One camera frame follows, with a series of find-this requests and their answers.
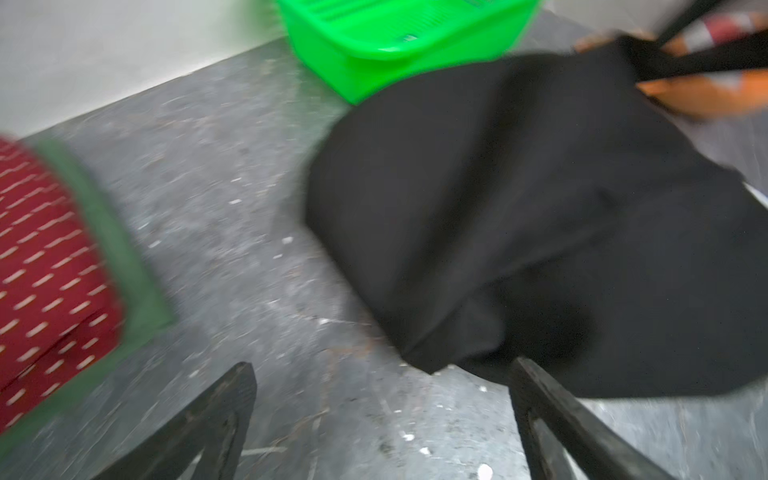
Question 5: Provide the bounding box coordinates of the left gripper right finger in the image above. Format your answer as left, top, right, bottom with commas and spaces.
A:
509, 357, 672, 479

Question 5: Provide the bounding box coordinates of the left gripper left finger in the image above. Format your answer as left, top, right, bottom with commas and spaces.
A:
96, 362, 257, 480

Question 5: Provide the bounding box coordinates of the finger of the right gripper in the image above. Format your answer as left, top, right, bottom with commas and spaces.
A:
654, 0, 726, 45
623, 29, 768, 84

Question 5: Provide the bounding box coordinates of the green skirt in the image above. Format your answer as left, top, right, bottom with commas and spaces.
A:
1, 139, 174, 459

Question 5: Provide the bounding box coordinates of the red polka dot skirt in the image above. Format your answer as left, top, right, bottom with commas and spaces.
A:
1, 139, 123, 431

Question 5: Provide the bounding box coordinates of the black skirt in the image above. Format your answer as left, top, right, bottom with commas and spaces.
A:
305, 37, 767, 398

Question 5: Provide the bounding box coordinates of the orange plush toy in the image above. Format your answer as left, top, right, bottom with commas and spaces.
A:
572, 11, 768, 121

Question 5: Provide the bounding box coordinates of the green plastic basket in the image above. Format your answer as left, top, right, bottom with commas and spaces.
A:
277, 0, 540, 104

